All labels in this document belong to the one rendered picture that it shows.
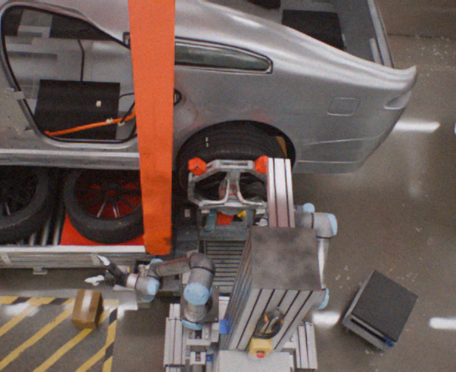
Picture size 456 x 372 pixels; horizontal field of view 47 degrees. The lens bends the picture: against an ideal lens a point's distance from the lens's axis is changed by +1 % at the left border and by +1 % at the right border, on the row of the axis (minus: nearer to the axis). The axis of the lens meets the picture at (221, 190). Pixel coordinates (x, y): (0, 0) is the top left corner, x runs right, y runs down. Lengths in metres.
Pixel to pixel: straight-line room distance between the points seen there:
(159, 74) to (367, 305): 2.37
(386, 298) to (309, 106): 1.53
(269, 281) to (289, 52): 1.46
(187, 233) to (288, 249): 1.87
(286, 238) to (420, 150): 3.36
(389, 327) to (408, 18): 3.72
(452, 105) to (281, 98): 2.94
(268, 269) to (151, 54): 0.91
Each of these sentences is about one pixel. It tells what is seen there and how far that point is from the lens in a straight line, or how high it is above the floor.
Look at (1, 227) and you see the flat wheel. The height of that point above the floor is 0.50.
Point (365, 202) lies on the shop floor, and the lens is 4.66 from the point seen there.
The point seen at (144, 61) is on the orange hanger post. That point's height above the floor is 2.28.
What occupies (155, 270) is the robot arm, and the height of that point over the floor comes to 1.17.
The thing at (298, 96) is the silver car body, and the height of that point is 1.54.
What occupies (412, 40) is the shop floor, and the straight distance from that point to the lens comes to 6.21.
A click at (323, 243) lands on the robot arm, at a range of 2.93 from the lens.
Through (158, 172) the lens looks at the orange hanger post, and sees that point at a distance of 2.68.
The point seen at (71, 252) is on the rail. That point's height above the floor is 0.37.
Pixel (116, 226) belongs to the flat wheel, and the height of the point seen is 0.50.
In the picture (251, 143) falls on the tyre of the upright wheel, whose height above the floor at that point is 1.16.
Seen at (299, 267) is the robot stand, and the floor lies 2.03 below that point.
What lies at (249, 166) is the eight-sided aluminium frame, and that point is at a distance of 3.22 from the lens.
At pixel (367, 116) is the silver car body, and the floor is 1.39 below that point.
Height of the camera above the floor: 3.74
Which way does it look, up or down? 58 degrees down
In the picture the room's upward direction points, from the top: 10 degrees clockwise
